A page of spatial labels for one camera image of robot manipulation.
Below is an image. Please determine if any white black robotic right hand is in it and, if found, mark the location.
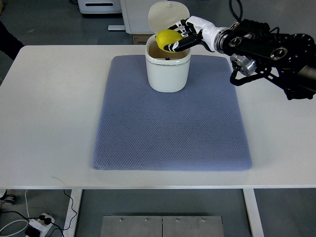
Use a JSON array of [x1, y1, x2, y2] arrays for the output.
[[160, 16, 231, 53]]

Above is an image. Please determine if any yellow lemon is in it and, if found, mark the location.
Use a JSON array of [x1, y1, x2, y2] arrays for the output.
[[156, 29, 183, 53]]

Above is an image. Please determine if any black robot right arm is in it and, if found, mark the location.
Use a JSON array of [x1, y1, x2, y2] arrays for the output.
[[214, 19, 316, 100]]

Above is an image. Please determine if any white trash bin open lid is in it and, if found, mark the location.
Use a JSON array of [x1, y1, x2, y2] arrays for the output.
[[145, 1, 191, 92]]

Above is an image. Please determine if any cardboard box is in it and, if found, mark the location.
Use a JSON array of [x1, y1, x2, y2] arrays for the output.
[[132, 34, 152, 45]]

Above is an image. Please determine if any white cabinet base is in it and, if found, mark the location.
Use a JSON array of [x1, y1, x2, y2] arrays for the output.
[[108, 0, 158, 35]]

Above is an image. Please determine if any blue quilted mat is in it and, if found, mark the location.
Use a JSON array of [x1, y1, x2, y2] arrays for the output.
[[92, 55, 252, 171]]

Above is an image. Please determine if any white appliance with slot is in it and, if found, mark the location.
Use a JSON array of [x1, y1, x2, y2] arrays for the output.
[[77, 0, 121, 14]]

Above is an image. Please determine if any dark clothed person at left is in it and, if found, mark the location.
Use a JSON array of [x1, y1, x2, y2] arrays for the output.
[[0, 22, 24, 60]]

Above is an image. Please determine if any right white table leg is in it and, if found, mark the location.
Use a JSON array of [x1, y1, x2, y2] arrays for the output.
[[243, 189, 264, 237]]

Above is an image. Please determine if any white table leg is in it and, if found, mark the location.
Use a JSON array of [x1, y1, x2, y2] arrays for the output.
[[243, 189, 264, 237], [63, 189, 82, 237]]

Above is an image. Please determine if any left white table leg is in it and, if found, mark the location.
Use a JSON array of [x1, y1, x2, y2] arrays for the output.
[[63, 189, 82, 237]]

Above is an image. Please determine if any metal floor plate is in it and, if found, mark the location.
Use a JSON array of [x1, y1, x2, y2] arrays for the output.
[[101, 216, 224, 237]]

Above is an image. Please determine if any caster wheel at left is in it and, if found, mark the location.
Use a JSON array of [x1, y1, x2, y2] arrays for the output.
[[0, 189, 16, 205]]

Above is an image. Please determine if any white power strip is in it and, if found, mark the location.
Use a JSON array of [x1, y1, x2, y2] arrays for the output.
[[25, 213, 55, 237]]

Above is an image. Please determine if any black power cable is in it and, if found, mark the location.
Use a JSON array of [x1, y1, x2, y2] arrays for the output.
[[0, 189, 77, 237]]

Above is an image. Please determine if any white cable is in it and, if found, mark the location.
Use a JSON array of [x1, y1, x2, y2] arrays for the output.
[[0, 189, 32, 237]]

